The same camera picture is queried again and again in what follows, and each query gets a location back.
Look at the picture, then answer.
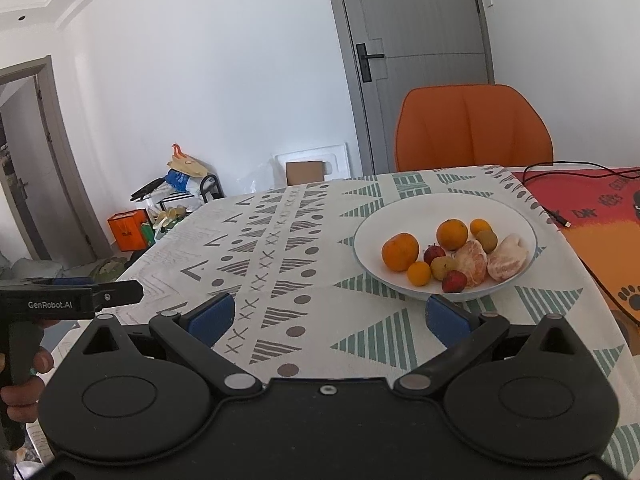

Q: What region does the green cloth bundle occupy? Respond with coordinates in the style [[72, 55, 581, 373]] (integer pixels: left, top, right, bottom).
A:
[[89, 257, 129, 282]]

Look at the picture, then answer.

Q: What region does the white plate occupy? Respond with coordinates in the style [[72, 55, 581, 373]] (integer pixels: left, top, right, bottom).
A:
[[353, 192, 539, 303]]

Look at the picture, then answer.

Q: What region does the peeled pomelo piece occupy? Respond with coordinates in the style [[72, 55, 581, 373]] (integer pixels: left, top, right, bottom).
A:
[[454, 239, 488, 289], [486, 233, 529, 282]]

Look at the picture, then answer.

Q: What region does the orange chair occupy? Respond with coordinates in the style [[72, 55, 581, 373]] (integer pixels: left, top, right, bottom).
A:
[[394, 84, 555, 173]]

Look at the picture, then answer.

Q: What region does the medium orange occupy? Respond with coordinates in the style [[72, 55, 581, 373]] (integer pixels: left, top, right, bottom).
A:
[[436, 218, 470, 252]]

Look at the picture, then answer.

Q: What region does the grey side door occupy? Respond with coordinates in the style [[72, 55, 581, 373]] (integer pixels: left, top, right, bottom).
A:
[[0, 57, 114, 267]]

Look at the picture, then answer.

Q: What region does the person's left hand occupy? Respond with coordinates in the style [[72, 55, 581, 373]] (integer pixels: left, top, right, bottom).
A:
[[0, 349, 55, 424]]

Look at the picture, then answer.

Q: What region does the orange box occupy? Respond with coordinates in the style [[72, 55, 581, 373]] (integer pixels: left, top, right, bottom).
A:
[[107, 210, 152, 252]]

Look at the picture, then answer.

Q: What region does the cardboard box by wall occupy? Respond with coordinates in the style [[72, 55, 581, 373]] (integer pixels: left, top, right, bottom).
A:
[[285, 160, 326, 187]]

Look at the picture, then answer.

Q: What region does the red and orange mat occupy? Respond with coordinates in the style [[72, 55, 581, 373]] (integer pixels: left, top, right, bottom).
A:
[[512, 166, 640, 326]]

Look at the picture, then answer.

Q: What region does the yellow chicken toy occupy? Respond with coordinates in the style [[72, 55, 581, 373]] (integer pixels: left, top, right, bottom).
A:
[[167, 143, 209, 179]]

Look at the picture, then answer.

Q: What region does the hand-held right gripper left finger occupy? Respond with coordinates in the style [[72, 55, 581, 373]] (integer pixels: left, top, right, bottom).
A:
[[80, 292, 263, 402]]

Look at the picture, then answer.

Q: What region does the pile of clutter on floor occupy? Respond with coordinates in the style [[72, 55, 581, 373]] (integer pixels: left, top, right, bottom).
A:
[[131, 172, 226, 233]]

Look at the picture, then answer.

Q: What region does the white styrofoam packaging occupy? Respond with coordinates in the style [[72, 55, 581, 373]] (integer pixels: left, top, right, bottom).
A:
[[272, 142, 349, 192]]

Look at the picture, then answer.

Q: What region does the black door handle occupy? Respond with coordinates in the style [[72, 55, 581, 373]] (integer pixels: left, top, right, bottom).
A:
[[355, 43, 386, 84]]

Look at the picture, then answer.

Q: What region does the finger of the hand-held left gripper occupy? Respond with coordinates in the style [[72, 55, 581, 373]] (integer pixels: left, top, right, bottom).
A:
[[93, 280, 144, 310], [50, 275, 97, 289]]

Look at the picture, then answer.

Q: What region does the yellow green round fruit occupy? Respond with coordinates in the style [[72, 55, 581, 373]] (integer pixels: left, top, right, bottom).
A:
[[430, 256, 458, 281]]

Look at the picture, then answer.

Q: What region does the black cable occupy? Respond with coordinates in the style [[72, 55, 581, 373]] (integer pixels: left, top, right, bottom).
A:
[[522, 161, 640, 227]]

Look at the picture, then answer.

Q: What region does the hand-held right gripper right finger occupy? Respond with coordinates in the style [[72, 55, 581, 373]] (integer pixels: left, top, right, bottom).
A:
[[395, 294, 601, 401]]

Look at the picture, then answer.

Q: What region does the large orange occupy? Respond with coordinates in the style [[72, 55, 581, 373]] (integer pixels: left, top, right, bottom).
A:
[[381, 232, 421, 273]]

